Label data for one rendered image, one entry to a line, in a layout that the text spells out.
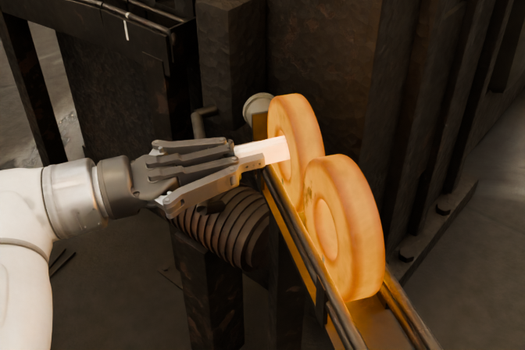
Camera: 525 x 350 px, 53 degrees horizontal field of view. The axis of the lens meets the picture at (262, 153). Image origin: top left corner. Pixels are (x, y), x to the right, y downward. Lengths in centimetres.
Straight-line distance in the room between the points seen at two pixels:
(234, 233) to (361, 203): 38
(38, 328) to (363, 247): 32
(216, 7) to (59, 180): 38
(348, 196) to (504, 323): 102
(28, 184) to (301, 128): 32
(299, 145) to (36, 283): 32
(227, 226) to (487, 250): 94
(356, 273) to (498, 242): 117
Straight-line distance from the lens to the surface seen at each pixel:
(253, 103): 82
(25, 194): 65
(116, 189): 64
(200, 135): 92
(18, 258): 61
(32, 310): 58
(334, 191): 52
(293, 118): 63
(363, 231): 51
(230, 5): 87
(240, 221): 86
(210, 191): 64
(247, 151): 66
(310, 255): 58
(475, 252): 162
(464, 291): 151
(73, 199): 64
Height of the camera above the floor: 113
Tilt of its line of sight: 38 degrees down
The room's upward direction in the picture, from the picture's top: straight up
